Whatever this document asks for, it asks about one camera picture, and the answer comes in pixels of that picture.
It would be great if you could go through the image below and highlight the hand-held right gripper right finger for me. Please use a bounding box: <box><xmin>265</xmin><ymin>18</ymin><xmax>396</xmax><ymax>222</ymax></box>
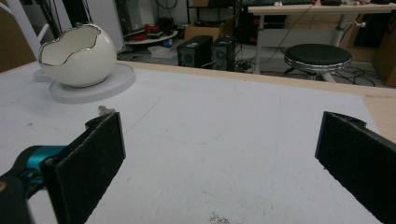
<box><xmin>314</xmin><ymin>110</ymin><xmax>396</xmax><ymax>224</ymax></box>

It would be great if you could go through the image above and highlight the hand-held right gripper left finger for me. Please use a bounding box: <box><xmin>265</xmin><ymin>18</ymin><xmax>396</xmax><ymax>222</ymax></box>
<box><xmin>40</xmin><ymin>111</ymin><xmax>127</xmax><ymax>224</ymax></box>

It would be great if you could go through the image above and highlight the small grey scrap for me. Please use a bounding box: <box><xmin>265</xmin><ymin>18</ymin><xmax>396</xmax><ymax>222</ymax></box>
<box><xmin>97</xmin><ymin>105</ymin><xmax>117</xmax><ymax>116</ymax></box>

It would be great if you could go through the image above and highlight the round grey tray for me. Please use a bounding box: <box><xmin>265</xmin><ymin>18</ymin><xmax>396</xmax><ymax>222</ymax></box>
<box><xmin>33</xmin><ymin>63</ymin><xmax>137</xmax><ymax>105</ymax></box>

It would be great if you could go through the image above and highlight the white egg-shaped ceramic bowl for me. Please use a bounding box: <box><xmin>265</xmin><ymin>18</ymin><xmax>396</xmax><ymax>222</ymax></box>
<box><xmin>37</xmin><ymin>23</ymin><xmax>118</xmax><ymax>89</ymax></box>

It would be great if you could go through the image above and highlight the cardboard box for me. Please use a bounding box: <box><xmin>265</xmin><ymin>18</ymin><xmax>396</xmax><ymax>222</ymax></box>
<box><xmin>373</xmin><ymin>18</ymin><xmax>396</xmax><ymax>88</ymax></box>
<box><xmin>183</xmin><ymin>21</ymin><xmax>232</xmax><ymax>42</ymax></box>

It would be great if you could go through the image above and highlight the black round stool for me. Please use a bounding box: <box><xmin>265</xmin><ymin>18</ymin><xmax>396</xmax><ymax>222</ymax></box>
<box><xmin>283</xmin><ymin>43</ymin><xmax>353</xmax><ymax>82</ymax></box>

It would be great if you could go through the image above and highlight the round white platform with clutter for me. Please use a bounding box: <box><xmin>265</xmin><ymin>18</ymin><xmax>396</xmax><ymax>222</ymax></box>
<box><xmin>124</xmin><ymin>22</ymin><xmax>179</xmax><ymax>47</ymax></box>

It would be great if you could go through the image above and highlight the white height-adjustable desk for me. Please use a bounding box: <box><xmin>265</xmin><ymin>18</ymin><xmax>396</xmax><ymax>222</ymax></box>
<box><xmin>247</xmin><ymin>3</ymin><xmax>396</xmax><ymax>76</ymax></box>

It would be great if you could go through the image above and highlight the white stand frame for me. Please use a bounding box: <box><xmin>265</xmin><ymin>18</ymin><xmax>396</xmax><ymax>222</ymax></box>
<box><xmin>0</xmin><ymin>0</ymin><xmax>50</xmax><ymax>59</ymax></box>

